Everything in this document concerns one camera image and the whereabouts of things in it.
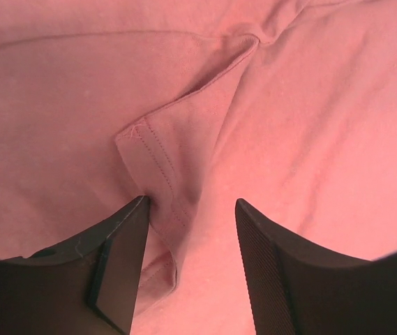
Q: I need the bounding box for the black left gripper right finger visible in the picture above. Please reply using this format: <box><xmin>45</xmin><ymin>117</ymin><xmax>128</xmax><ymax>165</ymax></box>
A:
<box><xmin>235</xmin><ymin>199</ymin><xmax>397</xmax><ymax>335</ymax></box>

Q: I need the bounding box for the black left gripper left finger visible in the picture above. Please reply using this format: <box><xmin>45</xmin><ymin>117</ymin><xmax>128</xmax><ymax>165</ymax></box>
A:
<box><xmin>0</xmin><ymin>196</ymin><xmax>149</xmax><ymax>335</ymax></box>

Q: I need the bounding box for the pink t shirt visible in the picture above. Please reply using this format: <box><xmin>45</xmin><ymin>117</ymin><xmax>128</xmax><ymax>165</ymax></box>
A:
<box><xmin>0</xmin><ymin>1</ymin><xmax>397</xmax><ymax>334</ymax></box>

